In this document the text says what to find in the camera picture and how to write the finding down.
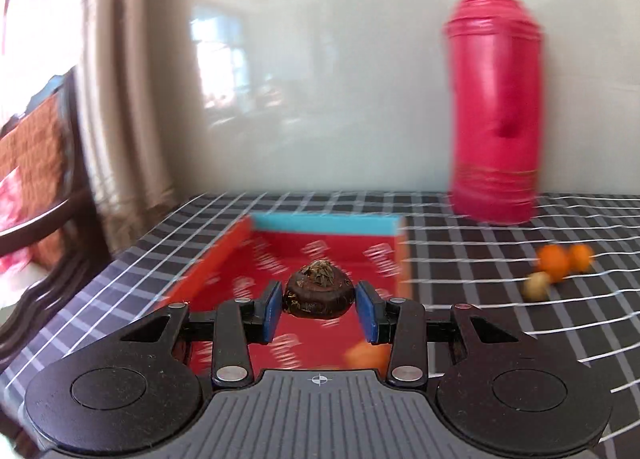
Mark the dark brown water chestnut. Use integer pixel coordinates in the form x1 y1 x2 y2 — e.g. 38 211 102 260
282 260 356 319

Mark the carrot piece upper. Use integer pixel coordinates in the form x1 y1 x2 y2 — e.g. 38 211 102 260
343 341 392 378

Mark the red cardboard box tray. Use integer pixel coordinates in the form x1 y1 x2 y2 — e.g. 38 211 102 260
164 213 411 375

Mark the small yellowish round fruit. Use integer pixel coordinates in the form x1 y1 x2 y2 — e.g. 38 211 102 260
521 271 552 302

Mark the orange tangerine upper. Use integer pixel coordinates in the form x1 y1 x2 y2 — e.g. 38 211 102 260
536 245 572 283

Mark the orange tangerine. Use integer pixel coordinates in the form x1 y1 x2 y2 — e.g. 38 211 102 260
567 243 594 274
536 245 572 283

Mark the black white checkered tablecloth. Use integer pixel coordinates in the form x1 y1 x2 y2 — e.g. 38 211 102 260
1 192 639 458

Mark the beige curtain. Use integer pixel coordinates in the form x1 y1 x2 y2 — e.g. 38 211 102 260
77 0 175 252

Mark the dark wooden armchair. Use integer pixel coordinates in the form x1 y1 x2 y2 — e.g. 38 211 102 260
1 69 112 370

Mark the orange tangerine far right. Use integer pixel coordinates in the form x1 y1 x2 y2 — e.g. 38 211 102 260
567 243 594 274

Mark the pink plastic bag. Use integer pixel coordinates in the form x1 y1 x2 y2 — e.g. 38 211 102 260
0 167 32 275

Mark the orange woven seat cushion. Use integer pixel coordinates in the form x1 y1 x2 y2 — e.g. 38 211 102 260
0 92 68 270

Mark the red thermos flask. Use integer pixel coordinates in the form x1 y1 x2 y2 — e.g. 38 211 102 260
445 0 544 225

